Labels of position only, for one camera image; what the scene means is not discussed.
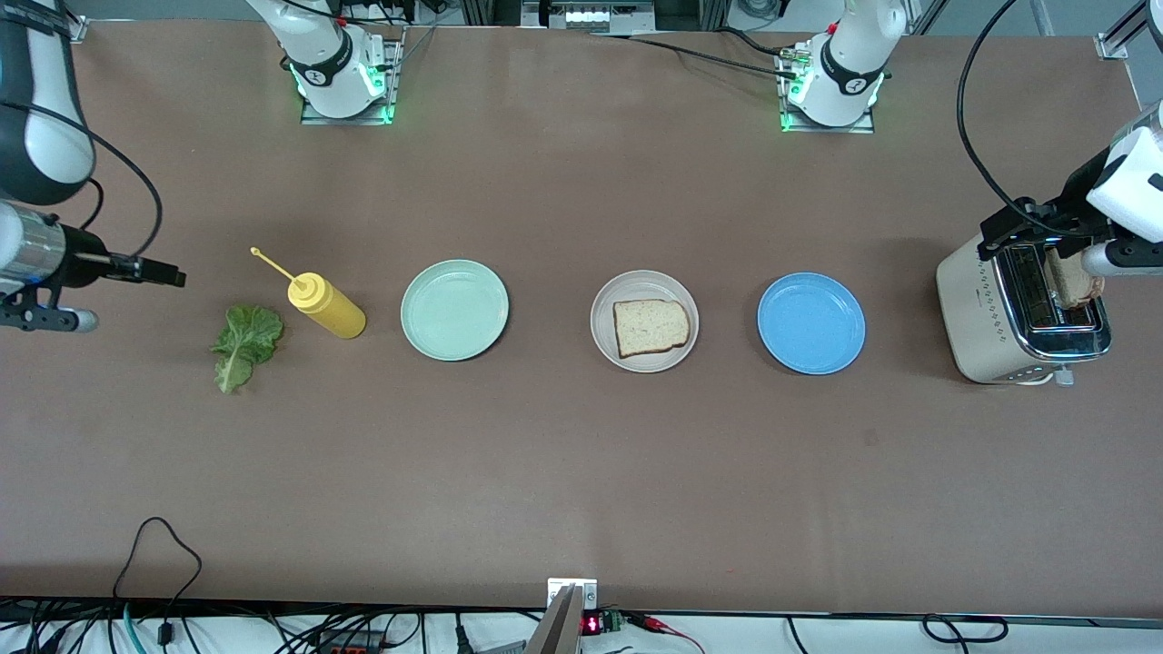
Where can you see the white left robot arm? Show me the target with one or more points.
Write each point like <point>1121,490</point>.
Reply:
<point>1131,195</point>

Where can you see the grey background control box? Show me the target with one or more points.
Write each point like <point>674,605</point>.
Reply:
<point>586,16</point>

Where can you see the brown bread slice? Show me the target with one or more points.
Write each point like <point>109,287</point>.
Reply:
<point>650,327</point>

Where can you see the beige plate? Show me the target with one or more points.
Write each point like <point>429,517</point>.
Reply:
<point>645,282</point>

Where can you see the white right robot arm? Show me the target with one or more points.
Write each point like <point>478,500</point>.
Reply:
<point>64,127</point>

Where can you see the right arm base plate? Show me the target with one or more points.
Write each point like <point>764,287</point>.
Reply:
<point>345,120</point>

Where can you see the aluminium corner post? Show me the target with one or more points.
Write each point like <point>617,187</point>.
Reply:
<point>77,32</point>
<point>1113,44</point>

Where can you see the green lettuce leaf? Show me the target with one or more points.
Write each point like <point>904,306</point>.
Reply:
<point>245,341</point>

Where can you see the mint green plate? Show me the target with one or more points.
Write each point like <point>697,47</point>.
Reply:
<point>454,309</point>

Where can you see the aluminium camera mount post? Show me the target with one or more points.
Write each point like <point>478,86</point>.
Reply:
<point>556,631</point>

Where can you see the beige toaster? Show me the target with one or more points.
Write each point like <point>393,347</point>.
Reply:
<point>977,318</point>

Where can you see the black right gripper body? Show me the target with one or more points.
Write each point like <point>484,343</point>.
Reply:
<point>80,252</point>

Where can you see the yellow squeeze bottle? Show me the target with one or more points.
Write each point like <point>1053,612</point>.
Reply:
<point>336,318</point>

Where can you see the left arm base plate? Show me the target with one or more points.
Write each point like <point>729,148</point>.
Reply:
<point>827,129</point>

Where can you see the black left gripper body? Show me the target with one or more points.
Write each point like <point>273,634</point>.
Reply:
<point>1078,194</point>

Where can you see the toasted bread slice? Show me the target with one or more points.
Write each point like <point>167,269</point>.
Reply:
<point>1072,282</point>

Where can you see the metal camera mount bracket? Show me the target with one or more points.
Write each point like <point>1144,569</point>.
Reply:
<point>556,586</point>

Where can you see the blue plate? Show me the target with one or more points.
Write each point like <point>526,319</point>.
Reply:
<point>811,323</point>

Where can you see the red LED display module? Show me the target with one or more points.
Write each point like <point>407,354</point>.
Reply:
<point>592,624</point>

